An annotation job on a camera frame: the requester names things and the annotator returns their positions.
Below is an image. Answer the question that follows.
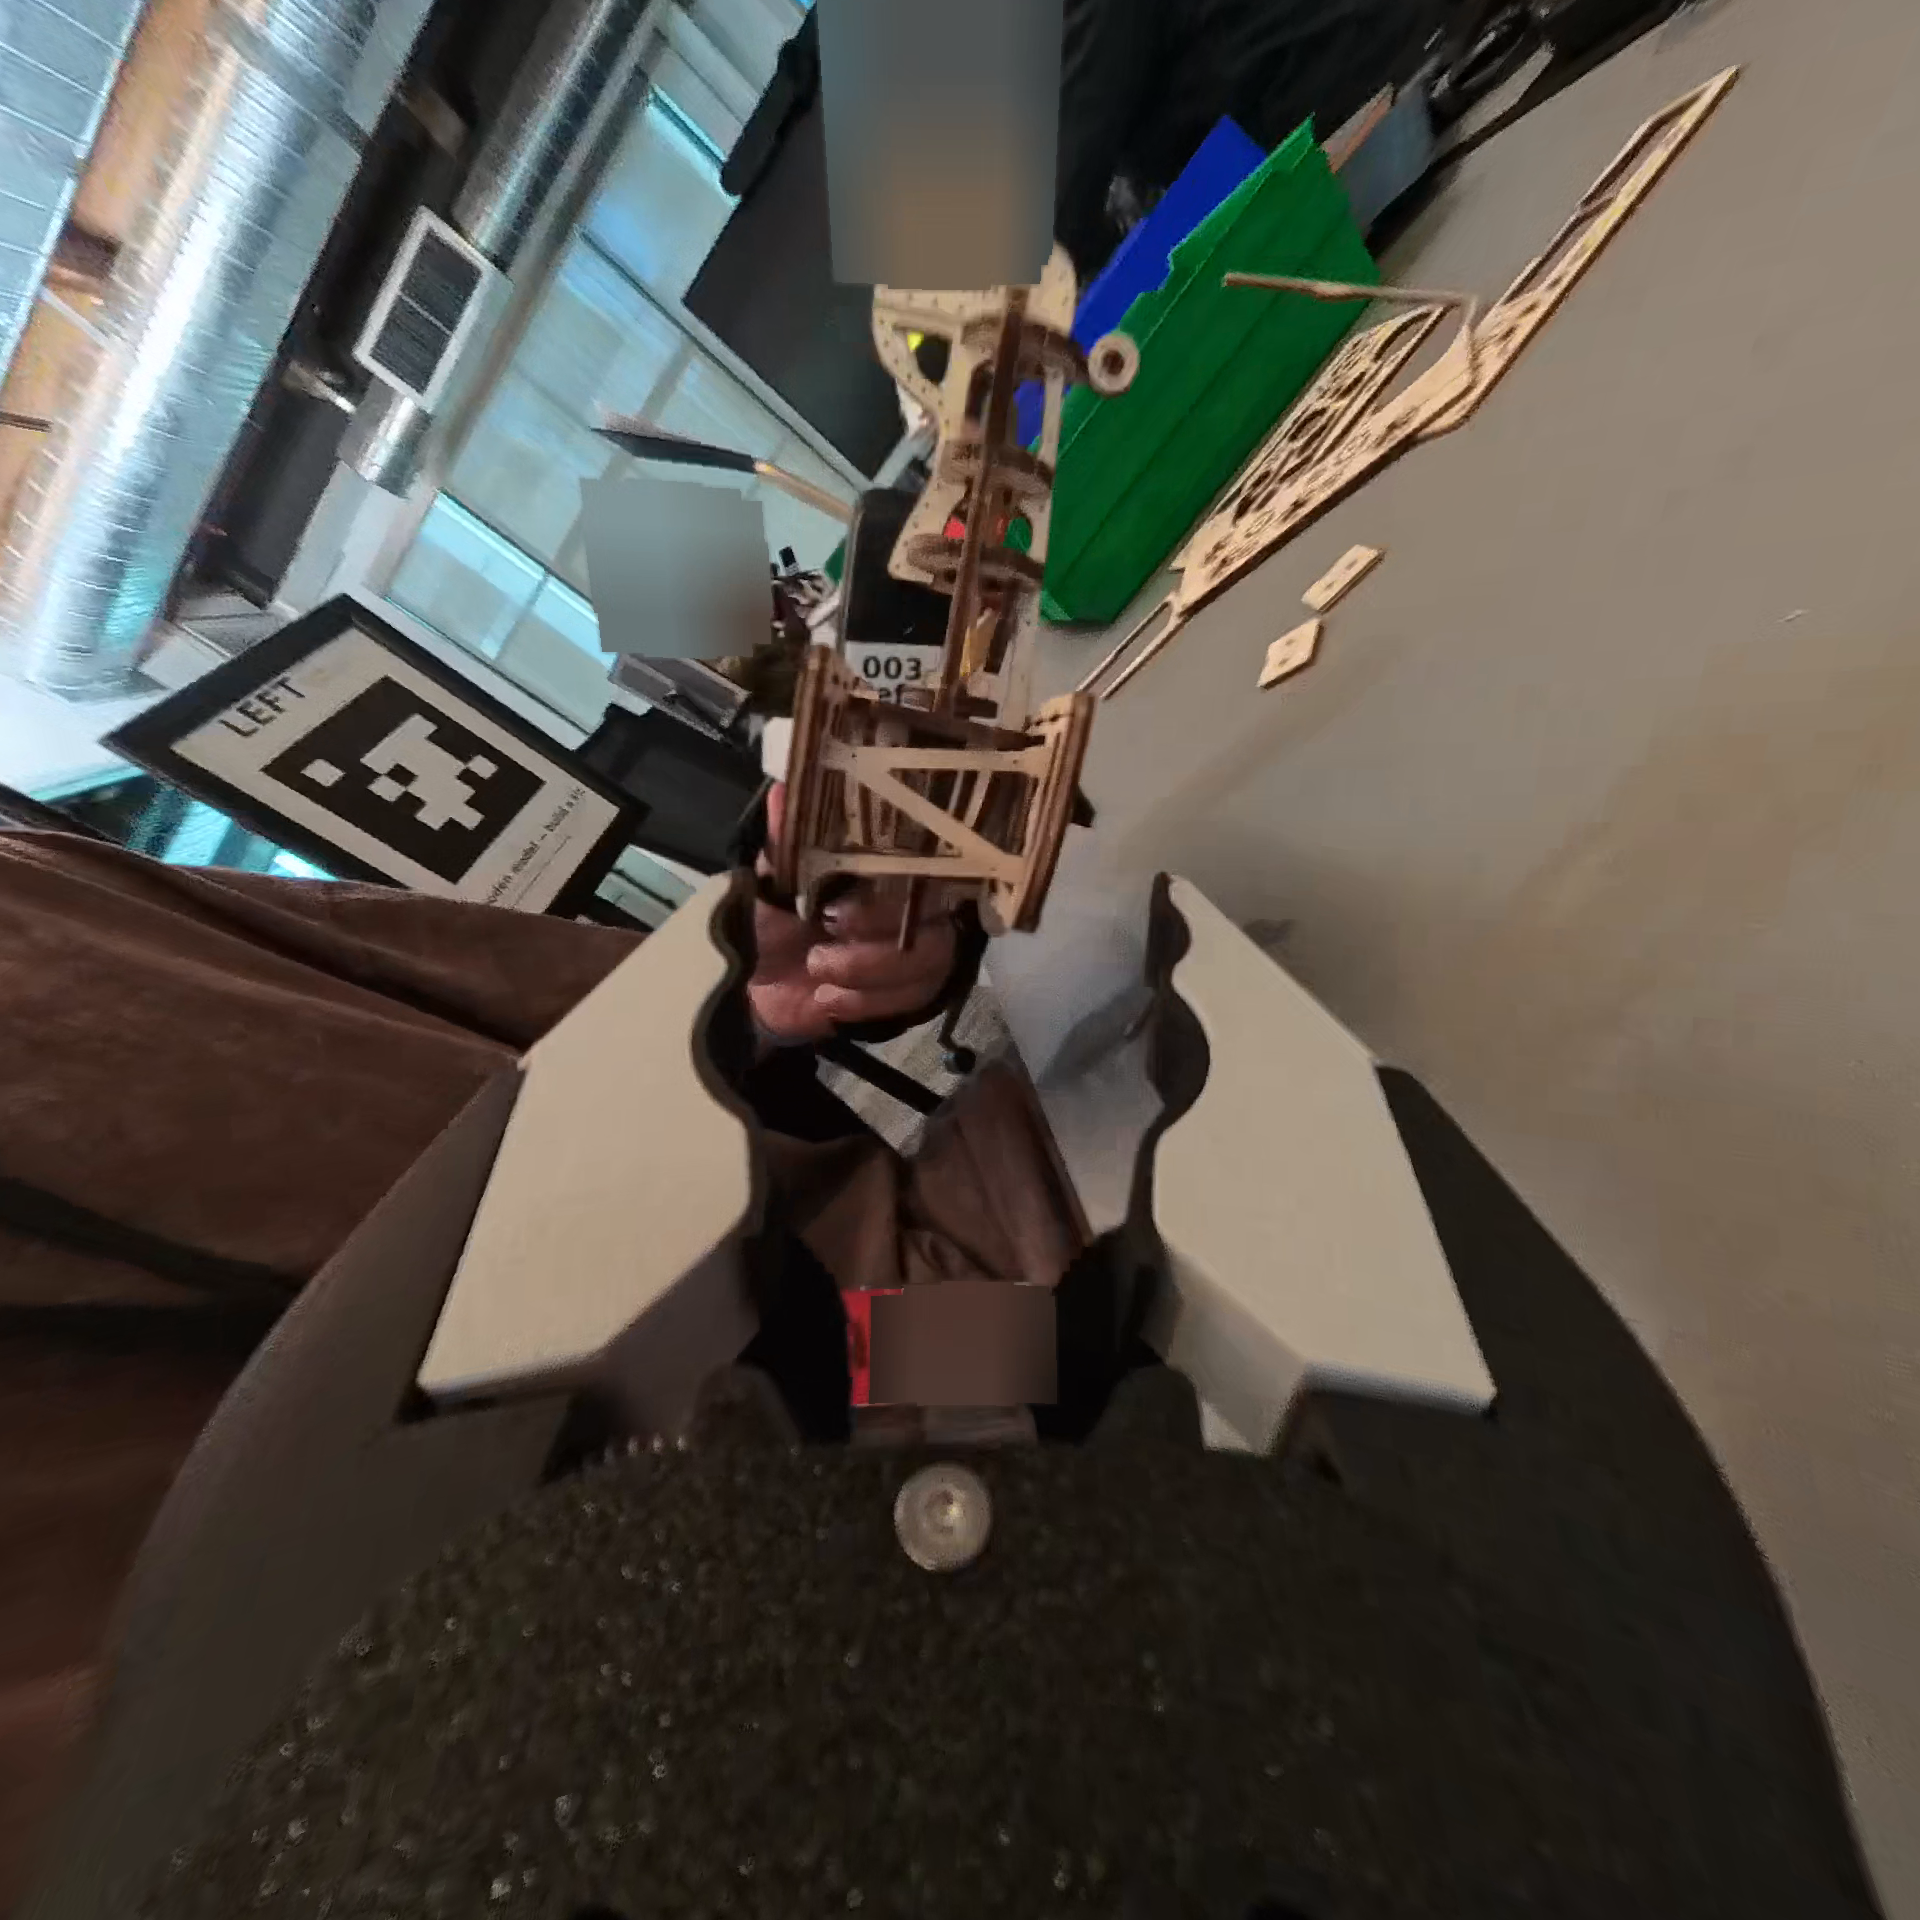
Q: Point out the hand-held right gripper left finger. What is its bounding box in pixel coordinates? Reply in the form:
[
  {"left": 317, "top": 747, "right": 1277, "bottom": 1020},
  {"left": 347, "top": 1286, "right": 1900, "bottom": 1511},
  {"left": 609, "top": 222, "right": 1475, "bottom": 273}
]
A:
[{"left": 414, "top": 881, "right": 768, "bottom": 1418}]

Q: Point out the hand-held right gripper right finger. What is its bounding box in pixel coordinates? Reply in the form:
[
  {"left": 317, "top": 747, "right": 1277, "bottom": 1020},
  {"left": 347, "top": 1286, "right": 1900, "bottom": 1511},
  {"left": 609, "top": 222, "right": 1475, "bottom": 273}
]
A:
[{"left": 1144, "top": 873, "right": 1497, "bottom": 1456}]

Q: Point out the wooden model airplane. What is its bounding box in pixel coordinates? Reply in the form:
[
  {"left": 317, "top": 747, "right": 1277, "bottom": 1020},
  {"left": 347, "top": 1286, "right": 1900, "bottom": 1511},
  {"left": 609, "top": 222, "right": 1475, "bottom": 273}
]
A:
[{"left": 756, "top": 242, "right": 1144, "bottom": 948}]

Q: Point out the person's left hand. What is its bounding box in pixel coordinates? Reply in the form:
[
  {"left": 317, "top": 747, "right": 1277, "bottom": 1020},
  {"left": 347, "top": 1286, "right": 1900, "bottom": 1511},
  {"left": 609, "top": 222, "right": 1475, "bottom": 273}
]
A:
[{"left": 742, "top": 785, "right": 991, "bottom": 1044}]

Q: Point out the red badge card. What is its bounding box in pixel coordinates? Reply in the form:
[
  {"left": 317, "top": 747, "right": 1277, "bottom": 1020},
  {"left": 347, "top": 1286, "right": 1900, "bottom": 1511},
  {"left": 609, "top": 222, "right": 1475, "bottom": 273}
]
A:
[{"left": 839, "top": 1286, "right": 902, "bottom": 1412}]

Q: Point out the white vent grille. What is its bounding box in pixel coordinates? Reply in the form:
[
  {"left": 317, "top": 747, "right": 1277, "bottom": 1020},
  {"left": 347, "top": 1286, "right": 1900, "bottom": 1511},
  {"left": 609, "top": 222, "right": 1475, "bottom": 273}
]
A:
[{"left": 351, "top": 209, "right": 500, "bottom": 405}]

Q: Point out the wooden parts sheet with prongs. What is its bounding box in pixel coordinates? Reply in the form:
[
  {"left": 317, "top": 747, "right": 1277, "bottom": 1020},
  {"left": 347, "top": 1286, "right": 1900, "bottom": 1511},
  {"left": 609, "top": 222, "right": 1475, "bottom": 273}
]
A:
[{"left": 1079, "top": 309, "right": 1486, "bottom": 707}]

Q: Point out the green plastic bin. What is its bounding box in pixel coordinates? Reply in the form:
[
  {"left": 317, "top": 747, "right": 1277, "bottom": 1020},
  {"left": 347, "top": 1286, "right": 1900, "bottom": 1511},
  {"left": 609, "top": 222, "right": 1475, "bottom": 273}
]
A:
[{"left": 1036, "top": 121, "right": 1385, "bottom": 630}]

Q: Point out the blue plastic bin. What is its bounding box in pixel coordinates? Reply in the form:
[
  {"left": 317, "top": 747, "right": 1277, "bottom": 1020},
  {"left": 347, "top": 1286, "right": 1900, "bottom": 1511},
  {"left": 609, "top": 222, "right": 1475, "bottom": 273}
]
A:
[{"left": 1009, "top": 121, "right": 1270, "bottom": 452}]

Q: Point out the narrow wooden parts sheet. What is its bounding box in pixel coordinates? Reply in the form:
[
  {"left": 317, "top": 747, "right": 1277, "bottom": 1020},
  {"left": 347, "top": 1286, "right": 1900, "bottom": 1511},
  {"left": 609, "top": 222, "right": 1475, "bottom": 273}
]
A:
[{"left": 1441, "top": 67, "right": 1742, "bottom": 437}]

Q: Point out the large silver ventilation duct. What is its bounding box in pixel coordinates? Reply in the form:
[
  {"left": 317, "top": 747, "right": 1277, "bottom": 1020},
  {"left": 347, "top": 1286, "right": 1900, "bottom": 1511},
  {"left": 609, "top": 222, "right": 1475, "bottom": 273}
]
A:
[{"left": 0, "top": 0, "right": 367, "bottom": 693}]

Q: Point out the narrow silver ventilation duct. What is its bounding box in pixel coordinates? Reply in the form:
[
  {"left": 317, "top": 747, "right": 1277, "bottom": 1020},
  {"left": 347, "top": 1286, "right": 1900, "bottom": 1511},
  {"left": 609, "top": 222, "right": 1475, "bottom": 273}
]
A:
[{"left": 351, "top": 0, "right": 667, "bottom": 499}]

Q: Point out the thin wooden frame offcut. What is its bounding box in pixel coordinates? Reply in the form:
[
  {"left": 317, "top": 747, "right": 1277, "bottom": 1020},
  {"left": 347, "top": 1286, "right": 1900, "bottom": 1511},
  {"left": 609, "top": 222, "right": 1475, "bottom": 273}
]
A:
[{"left": 1219, "top": 267, "right": 1480, "bottom": 358}]

